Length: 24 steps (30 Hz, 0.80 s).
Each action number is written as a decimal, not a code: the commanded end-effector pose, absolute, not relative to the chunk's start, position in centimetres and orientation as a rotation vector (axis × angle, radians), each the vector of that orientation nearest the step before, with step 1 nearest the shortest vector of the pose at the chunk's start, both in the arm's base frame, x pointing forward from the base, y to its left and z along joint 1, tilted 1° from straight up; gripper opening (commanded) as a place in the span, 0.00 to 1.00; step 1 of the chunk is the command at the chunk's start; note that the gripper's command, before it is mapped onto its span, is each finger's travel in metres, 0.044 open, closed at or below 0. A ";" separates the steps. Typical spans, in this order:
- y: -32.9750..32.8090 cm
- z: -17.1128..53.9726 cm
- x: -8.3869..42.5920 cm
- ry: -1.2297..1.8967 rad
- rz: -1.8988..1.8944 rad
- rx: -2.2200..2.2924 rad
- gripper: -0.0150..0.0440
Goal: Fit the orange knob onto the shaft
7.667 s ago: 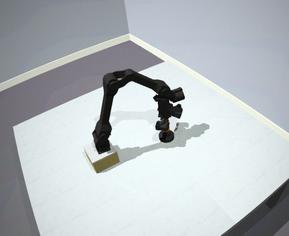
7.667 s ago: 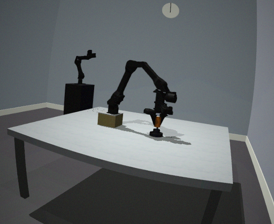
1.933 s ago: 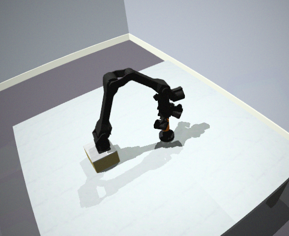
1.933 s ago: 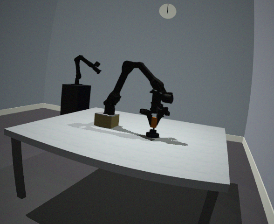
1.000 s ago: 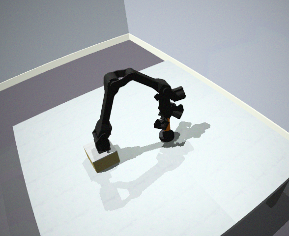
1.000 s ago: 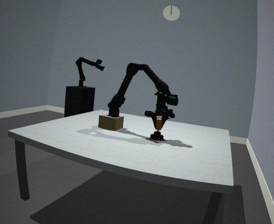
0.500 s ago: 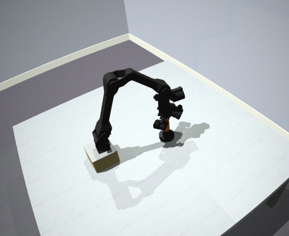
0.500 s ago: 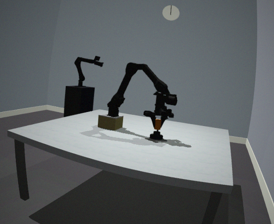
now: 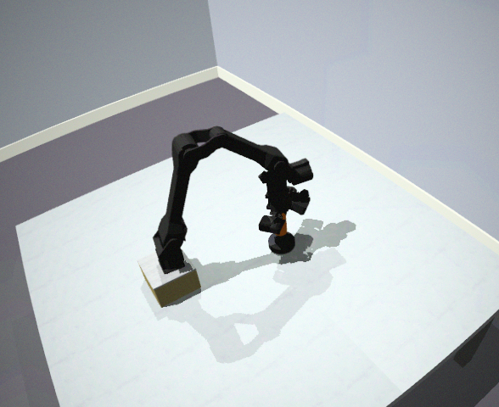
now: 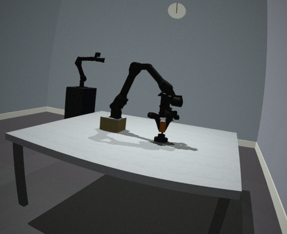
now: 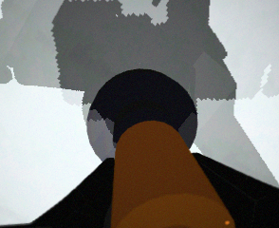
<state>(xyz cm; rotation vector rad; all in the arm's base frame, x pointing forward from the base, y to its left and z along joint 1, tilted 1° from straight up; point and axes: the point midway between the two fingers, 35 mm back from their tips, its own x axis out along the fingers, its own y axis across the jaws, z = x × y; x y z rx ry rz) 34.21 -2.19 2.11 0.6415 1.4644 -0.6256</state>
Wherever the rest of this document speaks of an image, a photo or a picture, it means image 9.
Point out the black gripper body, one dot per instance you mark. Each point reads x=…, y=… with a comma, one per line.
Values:
x=274, y=223

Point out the orange knob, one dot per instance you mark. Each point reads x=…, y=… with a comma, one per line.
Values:
x=284, y=229

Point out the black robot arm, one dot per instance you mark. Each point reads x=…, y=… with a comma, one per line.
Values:
x=186, y=154

